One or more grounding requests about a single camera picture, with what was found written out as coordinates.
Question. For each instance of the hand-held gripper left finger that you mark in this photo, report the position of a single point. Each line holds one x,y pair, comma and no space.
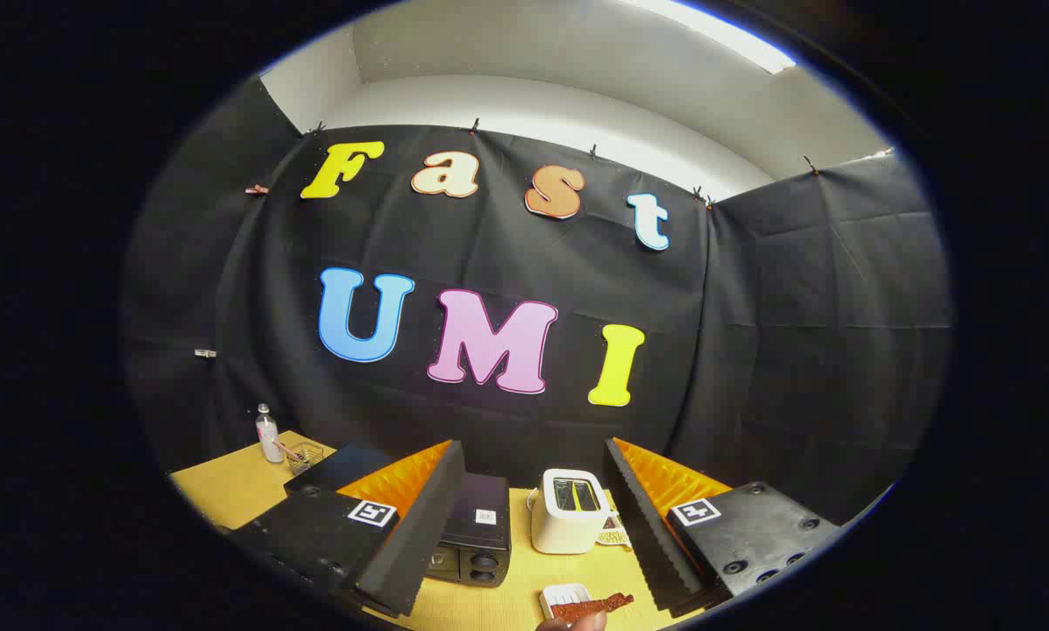
419,535

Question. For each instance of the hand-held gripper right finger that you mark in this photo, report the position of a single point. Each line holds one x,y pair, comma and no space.
642,526

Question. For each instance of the black toaster oven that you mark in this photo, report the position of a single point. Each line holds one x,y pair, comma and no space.
482,526

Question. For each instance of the brown fried meat piece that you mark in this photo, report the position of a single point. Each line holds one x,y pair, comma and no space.
590,606

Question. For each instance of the white toaster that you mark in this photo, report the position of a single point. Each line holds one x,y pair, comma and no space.
568,521

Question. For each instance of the white divided snack dish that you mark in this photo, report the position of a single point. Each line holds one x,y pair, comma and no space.
612,535

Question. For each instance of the white rectangular tray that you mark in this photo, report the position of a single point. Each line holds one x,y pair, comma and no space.
559,595

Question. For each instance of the clear glass container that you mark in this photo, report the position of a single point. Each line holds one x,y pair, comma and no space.
303,457

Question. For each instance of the clear plastic bottle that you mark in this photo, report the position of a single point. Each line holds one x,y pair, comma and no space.
269,438

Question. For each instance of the black backdrop cloth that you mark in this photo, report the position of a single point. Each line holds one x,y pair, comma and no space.
752,307

